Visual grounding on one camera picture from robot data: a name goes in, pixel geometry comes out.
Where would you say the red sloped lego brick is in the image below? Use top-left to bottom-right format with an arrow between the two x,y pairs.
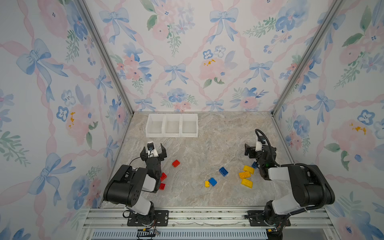
172,160 -> 181,168

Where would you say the yellow rounded lego brick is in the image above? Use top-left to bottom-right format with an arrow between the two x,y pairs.
241,179 -> 253,189

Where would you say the blue square lego brick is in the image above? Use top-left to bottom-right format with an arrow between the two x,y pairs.
252,162 -> 259,169

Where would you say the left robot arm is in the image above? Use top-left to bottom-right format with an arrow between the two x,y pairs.
103,142 -> 167,218

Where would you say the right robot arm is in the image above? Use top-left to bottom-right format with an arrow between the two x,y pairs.
245,129 -> 336,230

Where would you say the yellow lego brick top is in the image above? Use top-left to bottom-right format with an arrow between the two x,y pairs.
243,166 -> 255,175

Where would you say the middle white bin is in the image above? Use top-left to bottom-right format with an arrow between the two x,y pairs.
162,114 -> 182,138

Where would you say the white bin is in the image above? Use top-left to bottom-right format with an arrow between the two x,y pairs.
162,114 -> 182,138
145,114 -> 166,138
181,114 -> 199,138

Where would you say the left white bin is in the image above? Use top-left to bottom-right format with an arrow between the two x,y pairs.
145,114 -> 166,138

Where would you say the blue lego brick centre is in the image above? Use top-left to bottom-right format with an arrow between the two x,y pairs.
219,167 -> 229,177

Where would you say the right white bin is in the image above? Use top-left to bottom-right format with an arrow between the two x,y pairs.
181,114 -> 199,138

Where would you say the blue lego brick small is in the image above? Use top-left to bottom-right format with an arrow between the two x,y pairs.
208,178 -> 217,187

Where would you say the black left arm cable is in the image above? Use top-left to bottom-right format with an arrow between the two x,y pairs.
122,155 -> 145,220

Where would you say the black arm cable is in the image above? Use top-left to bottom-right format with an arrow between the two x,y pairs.
122,155 -> 145,220
254,128 -> 328,211

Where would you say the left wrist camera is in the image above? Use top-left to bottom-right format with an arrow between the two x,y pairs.
147,142 -> 159,158

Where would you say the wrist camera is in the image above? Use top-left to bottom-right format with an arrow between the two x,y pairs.
147,142 -> 159,158
255,141 -> 263,152

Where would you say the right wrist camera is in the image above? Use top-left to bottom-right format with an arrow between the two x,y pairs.
255,141 -> 263,152

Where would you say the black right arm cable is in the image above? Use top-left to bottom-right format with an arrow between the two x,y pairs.
254,128 -> 328,211

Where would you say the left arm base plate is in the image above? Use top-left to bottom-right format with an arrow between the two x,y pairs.
123,210 -> 170,227

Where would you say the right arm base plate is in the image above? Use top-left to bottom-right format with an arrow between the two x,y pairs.
244,210 -> 291,228

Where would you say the aluminium rail frame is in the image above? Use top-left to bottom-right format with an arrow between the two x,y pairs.
78,207 -> 340,240

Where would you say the right corner aluminium post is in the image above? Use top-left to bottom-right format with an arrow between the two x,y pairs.
271,0 -> 344,117

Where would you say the corner aluminium post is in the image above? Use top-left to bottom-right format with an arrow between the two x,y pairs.
74,0 -> 134,117
271,0 -> 344,117

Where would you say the left corner aluminium post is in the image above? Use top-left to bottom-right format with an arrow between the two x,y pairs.
74,0 -> 134,117

